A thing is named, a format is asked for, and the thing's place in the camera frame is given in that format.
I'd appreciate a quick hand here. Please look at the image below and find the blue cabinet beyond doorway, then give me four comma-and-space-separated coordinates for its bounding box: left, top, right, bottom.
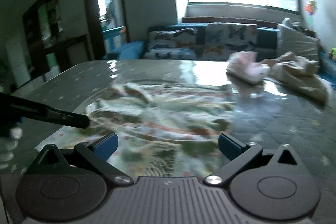
102, 26, 126, 53

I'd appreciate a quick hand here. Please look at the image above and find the cream crumpled garment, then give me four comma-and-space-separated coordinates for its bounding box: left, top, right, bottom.
262, 52, 333, 105

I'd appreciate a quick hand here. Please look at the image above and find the blue sofa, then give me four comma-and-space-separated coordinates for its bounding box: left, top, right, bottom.
103, 23, 335, 84

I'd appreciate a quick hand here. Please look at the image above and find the left butterfly pillow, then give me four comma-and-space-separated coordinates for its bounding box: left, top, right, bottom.
143, 28, 198, 60

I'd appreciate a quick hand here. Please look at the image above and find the grey quilted star table cover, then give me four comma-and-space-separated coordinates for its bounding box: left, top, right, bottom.
1, 60, 335, 223

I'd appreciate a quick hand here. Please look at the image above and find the middle butterfly cushion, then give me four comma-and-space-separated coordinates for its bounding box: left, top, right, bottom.
201, 23, 258, 61

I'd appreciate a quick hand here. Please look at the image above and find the patterned green baby garment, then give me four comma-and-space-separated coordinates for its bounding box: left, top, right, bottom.
36, 83, 235, 178

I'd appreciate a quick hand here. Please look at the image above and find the plush toys pile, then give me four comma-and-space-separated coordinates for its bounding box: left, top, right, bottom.
327, 47, 336, 62

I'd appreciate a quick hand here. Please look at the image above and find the colourful paper pinwheel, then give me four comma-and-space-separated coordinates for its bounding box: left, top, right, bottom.
305, 0, 317, 24

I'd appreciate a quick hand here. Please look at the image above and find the plain white pillow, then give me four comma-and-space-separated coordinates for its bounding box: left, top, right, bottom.
277, 18, 318, 61

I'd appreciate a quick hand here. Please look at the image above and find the dark wooden shelf cabinet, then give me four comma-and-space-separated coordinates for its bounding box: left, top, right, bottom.
6, 0, 91, 90

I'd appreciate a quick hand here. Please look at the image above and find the folded pink garment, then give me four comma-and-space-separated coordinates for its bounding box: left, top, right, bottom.
227, 51, 270, 85

